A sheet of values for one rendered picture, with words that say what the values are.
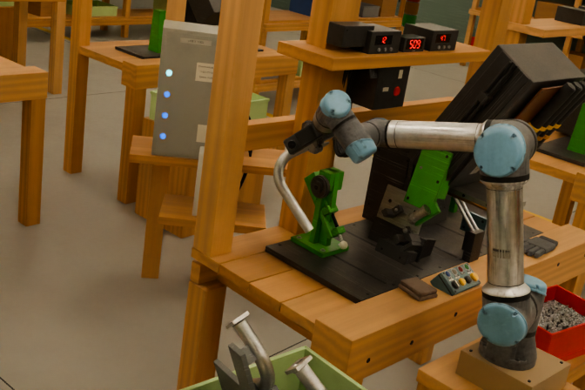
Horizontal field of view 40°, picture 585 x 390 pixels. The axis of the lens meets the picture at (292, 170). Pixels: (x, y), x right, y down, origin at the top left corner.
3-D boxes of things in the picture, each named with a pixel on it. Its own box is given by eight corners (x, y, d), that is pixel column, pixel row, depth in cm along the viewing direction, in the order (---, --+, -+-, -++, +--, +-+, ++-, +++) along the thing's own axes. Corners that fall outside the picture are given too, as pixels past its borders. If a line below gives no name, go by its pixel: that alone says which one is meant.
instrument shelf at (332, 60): (488, 61, 311) (491, 50, 310) (332, 71, 249) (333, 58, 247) (436, 46, 327) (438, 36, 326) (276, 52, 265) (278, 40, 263)
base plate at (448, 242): (542, 237, 316) (543, 231, 315) (359, 306, 239) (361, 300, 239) (453, 199, 343) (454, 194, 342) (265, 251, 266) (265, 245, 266)
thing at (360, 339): (590, 270, 325) (600, 236, 320) (343, 389, 221) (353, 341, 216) (558, 256, 334) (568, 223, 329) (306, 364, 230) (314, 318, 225)
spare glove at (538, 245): (534, 237, 309) (535, 231, 308) (560, 247, 302) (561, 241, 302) (509, 249, 294) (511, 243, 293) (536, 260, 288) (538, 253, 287)
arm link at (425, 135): (547, 114, 205) (368, 109, 228) (536, 120, 195) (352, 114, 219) (545, 159, 207) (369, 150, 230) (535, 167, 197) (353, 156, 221)
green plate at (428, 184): (443, 215, 274) (464, 156, 271) (430, 212, 268) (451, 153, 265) (415, 203, 281) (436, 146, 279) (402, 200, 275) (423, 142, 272)
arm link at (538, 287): (542, 322, 216) (554, 276, 212) (530, 340, 204) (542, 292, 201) (498, 307, 221) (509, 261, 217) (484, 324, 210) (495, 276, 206)
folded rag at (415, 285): (397, 287, 251) (399, 279, 250) (415, 283, 255) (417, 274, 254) (419, 302, 243) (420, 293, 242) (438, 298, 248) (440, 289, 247)
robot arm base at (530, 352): (544, 359, 217) (553, 326, 214) (520, 376, 206) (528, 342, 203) (494, 336, 226) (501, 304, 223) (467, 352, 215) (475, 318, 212)
